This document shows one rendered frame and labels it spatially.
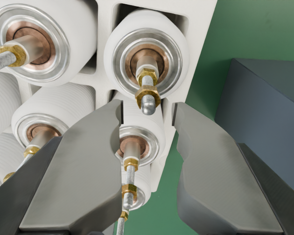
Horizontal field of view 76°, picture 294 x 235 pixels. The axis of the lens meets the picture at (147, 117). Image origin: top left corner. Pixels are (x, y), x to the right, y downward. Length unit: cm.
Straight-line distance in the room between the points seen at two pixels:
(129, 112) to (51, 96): 11
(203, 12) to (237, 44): 24
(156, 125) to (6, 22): 19
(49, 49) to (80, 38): 3
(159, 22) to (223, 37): 30
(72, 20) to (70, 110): 11
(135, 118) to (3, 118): 19
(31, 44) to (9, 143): 24
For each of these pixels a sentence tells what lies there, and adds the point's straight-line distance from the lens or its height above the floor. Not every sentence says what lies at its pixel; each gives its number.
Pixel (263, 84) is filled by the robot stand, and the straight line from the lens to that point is 39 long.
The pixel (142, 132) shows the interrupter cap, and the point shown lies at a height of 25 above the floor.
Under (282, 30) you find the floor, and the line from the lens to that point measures 55.
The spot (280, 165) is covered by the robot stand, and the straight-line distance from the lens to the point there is 35.
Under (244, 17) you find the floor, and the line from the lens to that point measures 50.
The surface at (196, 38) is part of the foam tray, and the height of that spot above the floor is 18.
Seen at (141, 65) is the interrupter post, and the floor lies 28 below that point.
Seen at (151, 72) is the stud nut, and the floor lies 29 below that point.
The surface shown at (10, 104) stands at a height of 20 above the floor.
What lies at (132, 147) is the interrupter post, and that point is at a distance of 25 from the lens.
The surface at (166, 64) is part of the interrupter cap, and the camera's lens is 21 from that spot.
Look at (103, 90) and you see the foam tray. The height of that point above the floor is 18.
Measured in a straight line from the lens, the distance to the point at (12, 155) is 41.
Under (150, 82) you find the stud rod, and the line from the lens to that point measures 16.
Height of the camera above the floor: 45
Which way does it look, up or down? 57 degrees down
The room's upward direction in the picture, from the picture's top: 179 degrees clockwise
